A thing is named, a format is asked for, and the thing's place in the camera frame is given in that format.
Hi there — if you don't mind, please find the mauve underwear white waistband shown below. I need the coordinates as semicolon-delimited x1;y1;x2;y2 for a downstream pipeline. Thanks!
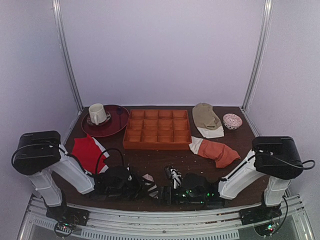
142;173;159;199

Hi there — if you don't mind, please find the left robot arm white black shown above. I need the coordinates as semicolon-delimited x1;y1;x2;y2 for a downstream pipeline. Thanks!
11;130;155;207

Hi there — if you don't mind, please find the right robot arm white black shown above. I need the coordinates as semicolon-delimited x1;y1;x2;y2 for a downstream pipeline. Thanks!
157;136;303;209

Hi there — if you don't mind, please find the red underwear white trim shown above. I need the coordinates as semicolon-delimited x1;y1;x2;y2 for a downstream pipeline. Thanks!
72;134;106;174

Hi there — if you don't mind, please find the orange underwear white waistband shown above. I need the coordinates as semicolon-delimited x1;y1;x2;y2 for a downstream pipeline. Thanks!
189;136;241;168

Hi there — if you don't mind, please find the khaki underwear cream waistband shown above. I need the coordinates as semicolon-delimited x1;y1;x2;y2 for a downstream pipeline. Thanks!
192;103;225;139

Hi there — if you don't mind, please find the orange wooden compartment tray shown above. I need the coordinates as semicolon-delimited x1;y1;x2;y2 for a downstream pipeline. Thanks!
123;109;192;151

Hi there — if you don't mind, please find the dark red bowl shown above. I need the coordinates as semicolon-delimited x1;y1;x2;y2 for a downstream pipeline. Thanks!
81;104;130;138

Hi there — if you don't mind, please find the dark saucer plate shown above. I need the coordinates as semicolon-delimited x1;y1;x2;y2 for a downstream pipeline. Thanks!
84;111;111;127

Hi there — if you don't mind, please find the cream ceramic mug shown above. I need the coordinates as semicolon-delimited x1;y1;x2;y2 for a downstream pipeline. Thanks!
88;103;107;126

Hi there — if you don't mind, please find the pink patterned small bowl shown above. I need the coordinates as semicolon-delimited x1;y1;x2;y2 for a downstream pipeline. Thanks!
222;113;243;130

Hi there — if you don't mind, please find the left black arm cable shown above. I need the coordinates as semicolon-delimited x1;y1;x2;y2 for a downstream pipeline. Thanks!
11;139;126;176

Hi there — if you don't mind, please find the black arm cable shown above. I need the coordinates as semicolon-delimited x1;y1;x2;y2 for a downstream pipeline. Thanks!
257;149;316;171
11;139;126;176

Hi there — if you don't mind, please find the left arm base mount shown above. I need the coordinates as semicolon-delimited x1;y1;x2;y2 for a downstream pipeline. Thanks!
46;205;90;238

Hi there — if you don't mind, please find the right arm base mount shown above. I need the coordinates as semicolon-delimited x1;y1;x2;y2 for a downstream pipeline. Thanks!
239;205;288;238

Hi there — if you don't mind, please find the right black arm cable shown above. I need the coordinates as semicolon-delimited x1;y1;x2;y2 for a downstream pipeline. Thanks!
257;149;316;171

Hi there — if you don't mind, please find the left aluminium frame post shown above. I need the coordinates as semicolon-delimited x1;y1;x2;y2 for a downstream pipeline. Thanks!
52;0;84;112

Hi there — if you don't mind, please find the aluminium frame post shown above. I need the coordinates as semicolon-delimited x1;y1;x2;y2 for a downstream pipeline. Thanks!
52;0;84;112
241;0;273;112

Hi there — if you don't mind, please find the right aluminium frame post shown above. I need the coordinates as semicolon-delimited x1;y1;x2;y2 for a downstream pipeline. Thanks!
241;0;273;112

